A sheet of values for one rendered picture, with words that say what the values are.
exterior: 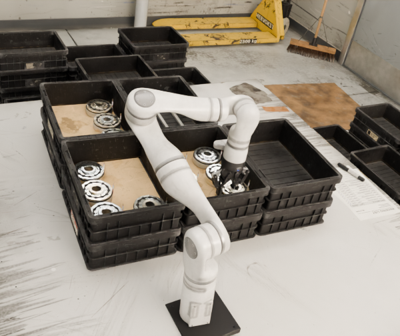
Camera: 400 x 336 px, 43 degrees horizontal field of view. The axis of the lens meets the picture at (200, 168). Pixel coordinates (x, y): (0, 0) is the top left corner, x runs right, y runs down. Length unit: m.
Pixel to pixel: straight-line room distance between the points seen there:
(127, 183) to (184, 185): 0.44
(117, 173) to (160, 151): 0.43
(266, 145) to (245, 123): 0.59
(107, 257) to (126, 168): 0.36
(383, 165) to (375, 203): 0.94
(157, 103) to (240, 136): 0.29
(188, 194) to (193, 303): 0.31
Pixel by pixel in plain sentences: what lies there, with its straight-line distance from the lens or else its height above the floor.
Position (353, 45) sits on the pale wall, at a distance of 5.21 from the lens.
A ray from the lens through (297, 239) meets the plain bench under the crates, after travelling 1.89.
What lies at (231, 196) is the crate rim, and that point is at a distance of 1.61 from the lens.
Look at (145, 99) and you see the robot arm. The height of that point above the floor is 1.23.
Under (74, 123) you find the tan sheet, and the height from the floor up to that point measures 0.83.
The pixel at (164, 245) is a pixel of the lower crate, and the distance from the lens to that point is 1.65.
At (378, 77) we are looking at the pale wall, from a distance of 5.01.
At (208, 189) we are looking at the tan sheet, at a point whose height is 0.83.
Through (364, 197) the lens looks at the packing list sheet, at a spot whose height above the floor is 0.70.
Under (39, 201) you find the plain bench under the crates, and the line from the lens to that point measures 1.88.
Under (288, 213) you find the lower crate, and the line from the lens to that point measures 1.82.
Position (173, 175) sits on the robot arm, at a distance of 1.35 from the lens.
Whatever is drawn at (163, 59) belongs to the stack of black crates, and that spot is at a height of 0.49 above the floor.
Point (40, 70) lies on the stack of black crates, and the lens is 3.19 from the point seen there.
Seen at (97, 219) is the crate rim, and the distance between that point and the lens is 1.47.
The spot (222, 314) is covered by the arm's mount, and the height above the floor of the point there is 0.72.
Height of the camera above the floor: 1.93
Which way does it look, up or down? 36 degrees down
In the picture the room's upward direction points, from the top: 11 degrees clockwise
